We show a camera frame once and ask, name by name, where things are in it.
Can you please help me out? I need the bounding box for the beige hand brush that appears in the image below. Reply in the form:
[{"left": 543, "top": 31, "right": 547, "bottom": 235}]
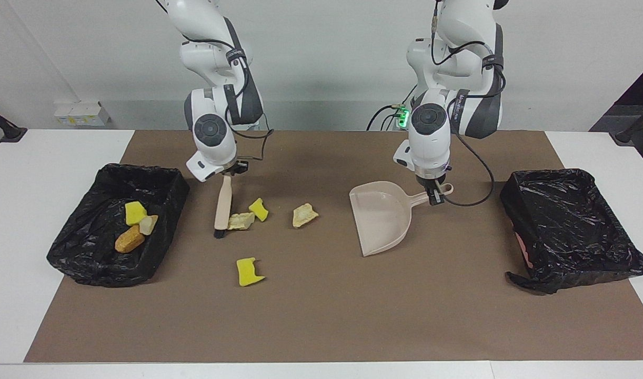
[{"left": 213, "top": 175, "right": 234, "bottom": 239}]

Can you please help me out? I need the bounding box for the small yellow sponge piece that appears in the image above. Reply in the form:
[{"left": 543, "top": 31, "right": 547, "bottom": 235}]
[{"left": 248, "top": 198, "right": 269, "bottom": 222}]

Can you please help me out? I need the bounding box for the beige plastic dustpan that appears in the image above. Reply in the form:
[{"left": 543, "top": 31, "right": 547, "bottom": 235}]
[{"left": 349, "top": 181, "right": 454, "bottom": 257}]

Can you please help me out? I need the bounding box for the yellow sponge wedge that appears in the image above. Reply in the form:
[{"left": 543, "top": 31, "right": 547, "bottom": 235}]
[{"left": 125, "top": 201, "right": 148, "bottom": 226}]

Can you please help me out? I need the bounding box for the notched yellow sponge piece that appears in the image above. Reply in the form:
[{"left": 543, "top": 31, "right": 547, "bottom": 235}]
[{"left": 236, "top": 257, "right": 266, "bottom": 287}]

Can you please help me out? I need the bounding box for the orange-brown sponge chunk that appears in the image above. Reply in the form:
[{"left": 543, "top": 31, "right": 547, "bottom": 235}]
[{"left": 115, "top": 225, "right": 146, "bottom": 254}]

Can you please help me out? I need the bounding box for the black bag lined pink bin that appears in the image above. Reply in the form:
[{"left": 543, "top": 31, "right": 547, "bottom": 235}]
[{"left": 499, "top": 168, "right": 643, "bottom": 294}]

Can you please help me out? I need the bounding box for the white power strip box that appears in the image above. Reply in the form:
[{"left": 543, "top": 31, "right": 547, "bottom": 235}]
[{"left": 54, "top": 102, "right": 112, "bottom": 127}]

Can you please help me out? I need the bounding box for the brown table mat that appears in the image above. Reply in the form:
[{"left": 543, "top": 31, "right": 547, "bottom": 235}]
[{"left": 24, "top": 130, "right": 643, "bottom": 364}]

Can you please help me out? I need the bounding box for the dark background equipment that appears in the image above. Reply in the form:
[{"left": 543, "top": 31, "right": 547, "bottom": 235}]
[{"left": 589, "top": 57, "right": 643, "bottom": 177}]

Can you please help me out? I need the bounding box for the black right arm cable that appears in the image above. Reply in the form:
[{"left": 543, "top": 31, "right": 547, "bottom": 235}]
[{"left": 179, "top": 32, "right": 275, "bottom": 161}]

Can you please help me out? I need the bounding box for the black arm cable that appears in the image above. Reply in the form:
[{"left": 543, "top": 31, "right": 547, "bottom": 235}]
[
  {"left": 431, "top": 0, "right": 506, "bottom": 207},
  {"left": 179, "top": 32, "right": 275, "bottom": 161}
]

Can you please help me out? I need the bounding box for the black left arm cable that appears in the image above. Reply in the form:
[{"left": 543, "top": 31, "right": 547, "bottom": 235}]
[{"left": 431, "top": 0, "right": 506, "bottom": 207}]

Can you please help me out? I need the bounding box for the black left base cable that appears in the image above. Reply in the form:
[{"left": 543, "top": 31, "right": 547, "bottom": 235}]
[{"left": 366, "top": 103, "right": 409, "bottom": 131}]

